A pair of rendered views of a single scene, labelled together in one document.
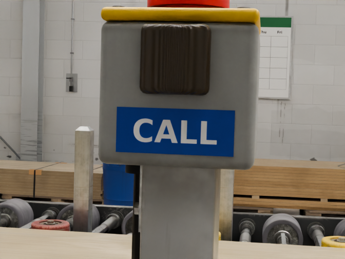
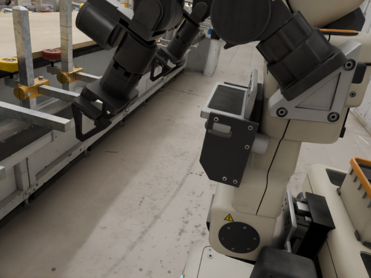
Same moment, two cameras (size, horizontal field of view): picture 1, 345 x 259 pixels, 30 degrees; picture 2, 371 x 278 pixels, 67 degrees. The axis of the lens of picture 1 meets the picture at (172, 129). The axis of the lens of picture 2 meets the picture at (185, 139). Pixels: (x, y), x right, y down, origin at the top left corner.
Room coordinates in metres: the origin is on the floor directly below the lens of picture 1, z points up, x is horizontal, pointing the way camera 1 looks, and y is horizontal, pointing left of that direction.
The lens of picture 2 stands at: (-0.18, 1.95, 1.25)
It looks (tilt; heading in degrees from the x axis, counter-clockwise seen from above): 27 degrees down; 270
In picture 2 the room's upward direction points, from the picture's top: 11 degrees clockwise
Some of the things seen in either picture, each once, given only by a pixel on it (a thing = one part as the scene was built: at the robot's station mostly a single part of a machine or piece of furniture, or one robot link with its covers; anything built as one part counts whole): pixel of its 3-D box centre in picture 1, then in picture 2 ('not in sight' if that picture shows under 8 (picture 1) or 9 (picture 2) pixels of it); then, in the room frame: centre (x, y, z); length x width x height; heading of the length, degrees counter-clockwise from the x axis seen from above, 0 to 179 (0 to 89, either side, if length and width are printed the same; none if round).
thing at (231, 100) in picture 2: not in sight; (237, 119); (-0.29, 1.30, 0.99); 0.28 x 0.16 x 0.22; 82
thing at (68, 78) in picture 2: not in sight; (70, 75); (0.42, 0.70, 0.82); 0.14 x 0.06 x 0.05; 82
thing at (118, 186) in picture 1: (130, 181); not in sight; (6.05, 0.38, 0.36); 0.59 x 0.57 x 0.73; 172
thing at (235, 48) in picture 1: (185, 95); not in sight; (0.32, -0.01, 1.18); 0.07 x 0.07 x 0.08; 82
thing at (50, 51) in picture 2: not in sight; (52, 62); (0.52, 0.67, 0.85); 0.08 x 0.08 x 0.11
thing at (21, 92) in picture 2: not in sight; (32, 89); (0.45, 0.95, 0.82); 0.14 x 0.06 x 0.05; 82
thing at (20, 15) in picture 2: not in sight; (26, 76); (0.45, 0.97, 0.87); 0.04 x 0.04 x 0.48; 82
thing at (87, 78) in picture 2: not in sight; (90, 79); (0.32, 0.70, 0.82); 0.43 x 0.03 x 0.04; 172
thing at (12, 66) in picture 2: not in sight; (11, 73); (0.55, 0.92, 0.85); 0.08 x 0.08 x 0.11
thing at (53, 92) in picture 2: not in sight; (56, 93); (0.36, 0.95, 0.82); 0.43 x 0.03 x 0.04; 172
